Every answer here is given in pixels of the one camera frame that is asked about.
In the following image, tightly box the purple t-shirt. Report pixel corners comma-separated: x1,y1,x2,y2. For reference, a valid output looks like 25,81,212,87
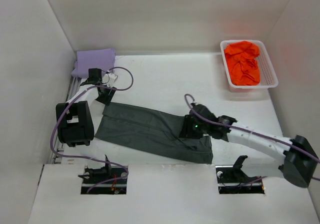
71,48,116,78

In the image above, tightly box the grey t-shirt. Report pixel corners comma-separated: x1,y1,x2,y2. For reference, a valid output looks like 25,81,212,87
95,103,214,164

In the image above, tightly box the orange t-shirt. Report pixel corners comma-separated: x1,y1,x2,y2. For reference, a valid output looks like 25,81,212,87
224,41,261,86

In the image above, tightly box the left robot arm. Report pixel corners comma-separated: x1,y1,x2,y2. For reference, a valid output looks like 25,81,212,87
55,68,118,183

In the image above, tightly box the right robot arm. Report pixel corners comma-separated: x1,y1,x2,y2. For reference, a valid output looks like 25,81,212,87
179,103,320,188

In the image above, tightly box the white plastic laundry basket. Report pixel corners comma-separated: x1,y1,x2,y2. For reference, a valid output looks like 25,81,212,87
220,40,279,92

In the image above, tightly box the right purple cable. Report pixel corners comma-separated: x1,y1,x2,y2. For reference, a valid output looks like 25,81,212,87
184,94,320,182

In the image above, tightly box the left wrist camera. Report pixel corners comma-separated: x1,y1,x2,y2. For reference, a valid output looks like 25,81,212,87
102,73,118,87

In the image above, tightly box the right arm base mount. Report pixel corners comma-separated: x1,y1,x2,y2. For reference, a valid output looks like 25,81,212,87
215,155,265,194

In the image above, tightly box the aluminium rail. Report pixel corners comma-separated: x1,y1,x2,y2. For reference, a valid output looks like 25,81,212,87
49,77,78,164

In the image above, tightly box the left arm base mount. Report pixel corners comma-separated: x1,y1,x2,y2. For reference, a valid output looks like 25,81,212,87
78,163,128,195

